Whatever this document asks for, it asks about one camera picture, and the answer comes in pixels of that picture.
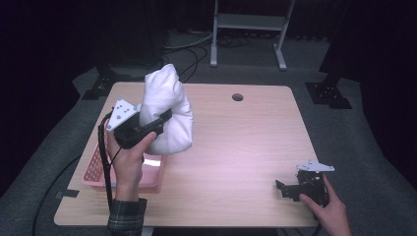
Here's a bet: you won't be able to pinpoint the white metal stand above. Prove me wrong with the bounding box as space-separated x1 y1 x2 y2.
209 0 296 72

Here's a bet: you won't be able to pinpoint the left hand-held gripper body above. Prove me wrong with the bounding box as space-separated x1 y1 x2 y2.
105 97 165 150

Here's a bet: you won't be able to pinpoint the white cloth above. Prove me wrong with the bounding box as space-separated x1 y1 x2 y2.
139 63 195 156

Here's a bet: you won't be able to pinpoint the black stand base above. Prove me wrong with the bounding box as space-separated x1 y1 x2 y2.
82 63 132 101
304 70 354 110

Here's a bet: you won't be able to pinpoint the long black floor cable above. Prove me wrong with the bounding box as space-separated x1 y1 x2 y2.
31 153 83 236

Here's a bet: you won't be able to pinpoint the grey floor cable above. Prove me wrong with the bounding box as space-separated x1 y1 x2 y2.
163 31 214 51

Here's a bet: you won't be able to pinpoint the person's right hand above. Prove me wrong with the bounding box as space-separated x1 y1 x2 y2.
298 175 352 236

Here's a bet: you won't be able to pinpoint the thick black floor cable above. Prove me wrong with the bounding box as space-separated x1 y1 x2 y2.
126 57 165 83

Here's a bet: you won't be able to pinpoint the person's left hand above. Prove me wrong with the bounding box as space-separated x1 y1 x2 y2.
104 129 158 201

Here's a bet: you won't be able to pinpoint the thin black floor cables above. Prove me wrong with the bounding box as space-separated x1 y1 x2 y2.
163 45 209 84

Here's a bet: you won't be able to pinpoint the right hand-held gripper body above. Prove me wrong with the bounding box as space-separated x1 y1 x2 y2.
295 159 335 207

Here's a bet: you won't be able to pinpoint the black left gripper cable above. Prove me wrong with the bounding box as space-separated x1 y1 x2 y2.
97 111 124 212

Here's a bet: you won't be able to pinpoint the pink plastic basket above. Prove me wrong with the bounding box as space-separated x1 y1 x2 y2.
81 141 167 195

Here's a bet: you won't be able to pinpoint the black tape strip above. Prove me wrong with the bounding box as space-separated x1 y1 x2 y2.
54 189 81 200

